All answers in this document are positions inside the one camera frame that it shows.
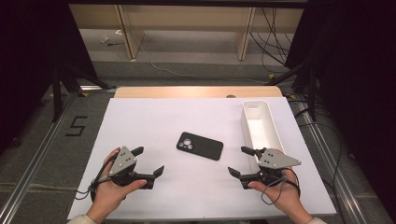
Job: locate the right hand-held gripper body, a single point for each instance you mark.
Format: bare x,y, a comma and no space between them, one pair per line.
274,160

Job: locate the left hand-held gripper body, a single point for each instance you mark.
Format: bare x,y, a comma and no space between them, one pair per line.
123,161

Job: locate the white plastic bin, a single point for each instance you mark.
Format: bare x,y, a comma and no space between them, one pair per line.
260,130

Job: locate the person's left hand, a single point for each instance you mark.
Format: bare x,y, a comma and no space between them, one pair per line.
107,196

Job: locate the person's right hand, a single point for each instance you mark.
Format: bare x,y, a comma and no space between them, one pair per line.
286,199

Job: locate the white table mat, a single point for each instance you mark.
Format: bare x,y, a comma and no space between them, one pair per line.
186,193

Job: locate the round table grommet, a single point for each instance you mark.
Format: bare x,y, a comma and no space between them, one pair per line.
231,96

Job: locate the yellow tape piece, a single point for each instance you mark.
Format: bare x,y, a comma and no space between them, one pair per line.
271,75
84,94
291,96

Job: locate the black metal stand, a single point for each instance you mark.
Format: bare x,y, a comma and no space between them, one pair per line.
312,93
57,93

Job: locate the beige wooden shelf unit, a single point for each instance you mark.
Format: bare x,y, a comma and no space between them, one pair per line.
130,37

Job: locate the white paper scrap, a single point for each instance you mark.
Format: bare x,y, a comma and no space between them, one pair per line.
104,39

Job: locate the black curtain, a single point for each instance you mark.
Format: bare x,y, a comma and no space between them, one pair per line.
25,46
358,62

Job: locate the black overhead bar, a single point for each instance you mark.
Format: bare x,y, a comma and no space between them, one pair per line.
186,2

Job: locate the aluminium floor rail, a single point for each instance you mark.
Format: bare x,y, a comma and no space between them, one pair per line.
31,169
328,155

